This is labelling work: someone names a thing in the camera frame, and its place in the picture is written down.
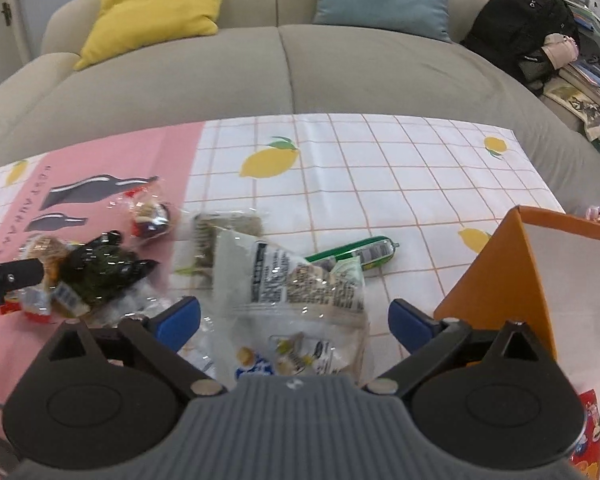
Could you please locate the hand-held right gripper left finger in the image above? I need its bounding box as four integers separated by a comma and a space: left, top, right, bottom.
45, 296, 227, 399

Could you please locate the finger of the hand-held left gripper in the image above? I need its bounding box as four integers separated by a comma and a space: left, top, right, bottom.
0, 259, 49, 312

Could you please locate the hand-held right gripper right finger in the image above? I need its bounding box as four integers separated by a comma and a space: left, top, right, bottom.
362, 298, 557, 396

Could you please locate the dark green seaweed packet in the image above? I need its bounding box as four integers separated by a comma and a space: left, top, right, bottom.
55, 230, 162, 307

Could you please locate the orange cardboard box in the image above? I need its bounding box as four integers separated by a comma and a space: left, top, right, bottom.
432, 204, 600, 396

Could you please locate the red clear candy packet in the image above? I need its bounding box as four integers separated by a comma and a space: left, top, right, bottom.
107, 185, 181, 241

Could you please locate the clear labelled snack bag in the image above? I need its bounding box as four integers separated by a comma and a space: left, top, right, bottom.
200, 229, 372, 378

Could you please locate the red white snack packet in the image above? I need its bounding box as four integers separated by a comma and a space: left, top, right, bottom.
0, 285, 88, 319

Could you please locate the brown biscuit packet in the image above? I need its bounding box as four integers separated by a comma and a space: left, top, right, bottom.
22, 235, 81, 267

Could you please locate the green sausage stick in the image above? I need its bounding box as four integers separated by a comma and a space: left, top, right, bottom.
305, 236, 400, 273

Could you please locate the grey green snack packet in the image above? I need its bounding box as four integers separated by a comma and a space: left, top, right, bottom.
174, 212, 267, 281

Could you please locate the printed lemon tablecloth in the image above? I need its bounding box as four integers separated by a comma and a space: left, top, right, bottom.
0, 112, 600, 480

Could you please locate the red printed packet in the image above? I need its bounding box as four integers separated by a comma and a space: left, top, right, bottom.
570, 390, 600, 480

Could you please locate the beige sofa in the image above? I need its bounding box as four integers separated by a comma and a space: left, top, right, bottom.
0, 0, 600, 216

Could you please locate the printed tote bag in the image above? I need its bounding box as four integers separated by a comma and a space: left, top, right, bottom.
542, 80, 600, 153

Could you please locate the yellow cushion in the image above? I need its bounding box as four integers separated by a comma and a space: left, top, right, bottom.
73, 0, 224, 72

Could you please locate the beige pouch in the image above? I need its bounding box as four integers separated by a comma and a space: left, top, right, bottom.
540, 32, 581, 68

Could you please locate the black backpack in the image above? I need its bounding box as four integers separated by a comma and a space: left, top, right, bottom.
460, 0, 581, 86

